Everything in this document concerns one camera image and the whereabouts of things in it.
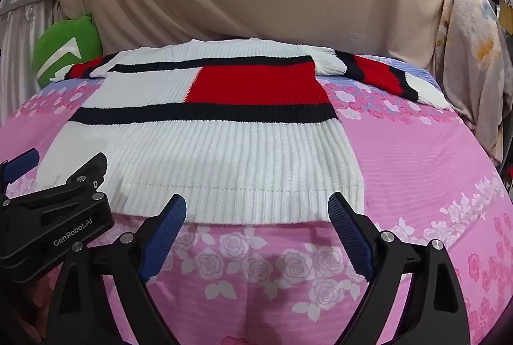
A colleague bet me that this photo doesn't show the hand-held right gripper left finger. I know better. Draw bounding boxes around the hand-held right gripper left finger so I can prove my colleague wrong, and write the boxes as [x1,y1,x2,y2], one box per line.
[44,194,188,345]

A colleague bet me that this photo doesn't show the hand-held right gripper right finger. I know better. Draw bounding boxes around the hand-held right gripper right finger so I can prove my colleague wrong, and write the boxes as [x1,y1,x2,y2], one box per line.
[327,193,471,345]

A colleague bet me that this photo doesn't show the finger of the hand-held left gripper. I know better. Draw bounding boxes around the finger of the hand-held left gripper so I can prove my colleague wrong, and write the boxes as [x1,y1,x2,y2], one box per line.
[0,148,41,189]
[66,153,109,192]

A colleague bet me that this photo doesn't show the white red navy knit sweater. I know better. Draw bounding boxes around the white red navy knit sweater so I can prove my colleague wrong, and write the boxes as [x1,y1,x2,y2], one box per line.
[40,37,453,226]

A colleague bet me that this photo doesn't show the pink floral bed sheet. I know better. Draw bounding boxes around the pink floral bed sheet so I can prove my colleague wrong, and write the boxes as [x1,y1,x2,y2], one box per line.
[0,49,513,345]

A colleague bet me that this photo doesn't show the green plush pillow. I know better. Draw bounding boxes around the green plush pillow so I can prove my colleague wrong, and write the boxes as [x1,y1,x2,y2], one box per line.
[32,12,104,86]

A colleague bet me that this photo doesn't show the silver grey curtain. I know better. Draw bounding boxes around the silver grey curtain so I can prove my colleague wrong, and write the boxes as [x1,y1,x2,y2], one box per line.
[0,0,61,121]

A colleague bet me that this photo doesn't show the cream floral blanket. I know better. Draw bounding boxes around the cream floral blanket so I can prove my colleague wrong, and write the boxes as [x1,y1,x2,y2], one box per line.
[431,0,513,169]

